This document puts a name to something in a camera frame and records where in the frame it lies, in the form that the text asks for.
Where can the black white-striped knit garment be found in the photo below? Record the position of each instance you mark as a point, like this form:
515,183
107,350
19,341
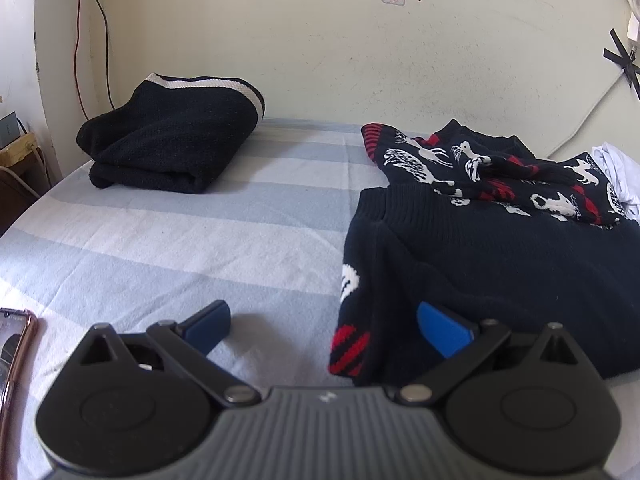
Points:
165,140

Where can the white garment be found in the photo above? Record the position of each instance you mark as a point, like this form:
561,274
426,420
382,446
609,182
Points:
622,175

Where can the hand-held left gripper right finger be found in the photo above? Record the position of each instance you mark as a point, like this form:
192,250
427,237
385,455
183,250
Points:
442,330

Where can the black tape cross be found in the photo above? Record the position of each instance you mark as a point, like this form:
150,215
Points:
625,62

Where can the striped blue white bedsheet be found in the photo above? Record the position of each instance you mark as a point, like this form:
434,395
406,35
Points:
200,240

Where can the wooden box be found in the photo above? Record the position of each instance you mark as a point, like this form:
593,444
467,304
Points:
22,152

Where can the smartphone with pink case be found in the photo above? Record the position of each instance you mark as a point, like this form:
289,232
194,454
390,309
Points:
12,350

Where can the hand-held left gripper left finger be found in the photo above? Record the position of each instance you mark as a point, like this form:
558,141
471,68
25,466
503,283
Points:
207,327

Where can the white charger plug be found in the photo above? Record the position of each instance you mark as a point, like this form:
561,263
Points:
633,27

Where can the dark patterned knit sweater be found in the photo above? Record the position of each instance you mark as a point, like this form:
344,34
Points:
475,260

